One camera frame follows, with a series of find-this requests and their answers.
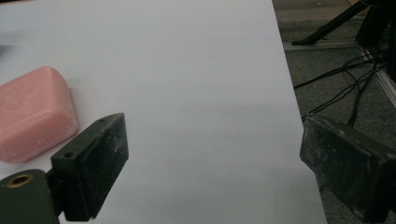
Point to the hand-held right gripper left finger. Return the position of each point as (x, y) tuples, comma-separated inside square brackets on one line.
[(93, 165)]

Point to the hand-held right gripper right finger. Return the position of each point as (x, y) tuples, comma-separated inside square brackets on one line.
[(348, 165)]

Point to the pink soap bar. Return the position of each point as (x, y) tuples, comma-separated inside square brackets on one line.
[(32, 115)]

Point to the black stand leg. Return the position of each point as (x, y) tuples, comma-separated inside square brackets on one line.
[(333, 23)]

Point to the aluminium floor rail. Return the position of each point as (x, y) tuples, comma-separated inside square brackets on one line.
[(380, 76), (320, 45)]

